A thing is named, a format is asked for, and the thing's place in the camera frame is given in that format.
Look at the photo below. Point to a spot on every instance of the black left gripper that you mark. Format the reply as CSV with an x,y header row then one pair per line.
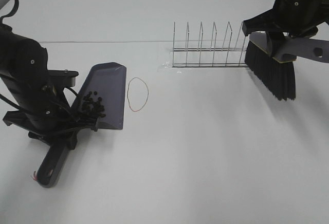
x,y
45,113

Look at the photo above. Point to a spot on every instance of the metal wire dish rack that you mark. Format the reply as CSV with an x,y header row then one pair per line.
x,y
228,52

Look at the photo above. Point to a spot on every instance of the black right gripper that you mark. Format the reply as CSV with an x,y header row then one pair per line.
x,y
297,17

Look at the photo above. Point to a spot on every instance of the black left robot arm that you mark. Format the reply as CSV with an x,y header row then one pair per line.
x,y
24,60

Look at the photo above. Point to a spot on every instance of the purple plastic dustpan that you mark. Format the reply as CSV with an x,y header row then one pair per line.
x,y
109,80

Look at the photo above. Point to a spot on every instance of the pile of coffee beans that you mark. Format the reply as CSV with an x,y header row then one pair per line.
x,y
92,105

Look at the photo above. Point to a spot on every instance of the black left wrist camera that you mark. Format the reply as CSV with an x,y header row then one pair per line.
x,y
63,78

